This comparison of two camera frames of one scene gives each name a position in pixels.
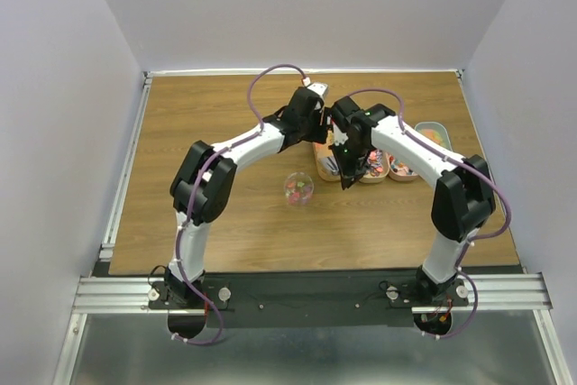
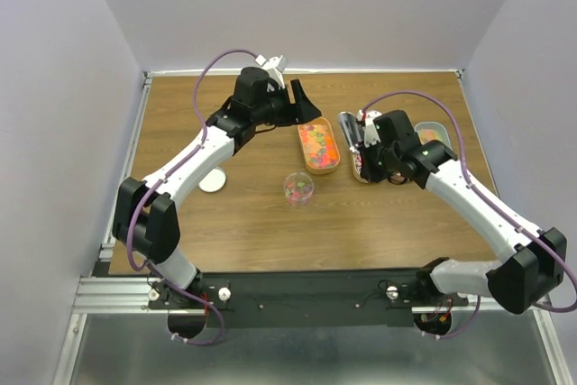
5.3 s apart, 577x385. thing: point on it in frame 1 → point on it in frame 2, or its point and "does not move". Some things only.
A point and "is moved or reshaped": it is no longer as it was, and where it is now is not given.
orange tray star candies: [322, 150] is moved or reshaped
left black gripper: [319, 132] → [301, 111]
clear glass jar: [298, 188] does not move
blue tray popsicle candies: [435, 131] does not move
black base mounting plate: [314, 300] does not move
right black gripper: [348, 174] → [367, 171]
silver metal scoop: [331, 164] is moved or reshaped
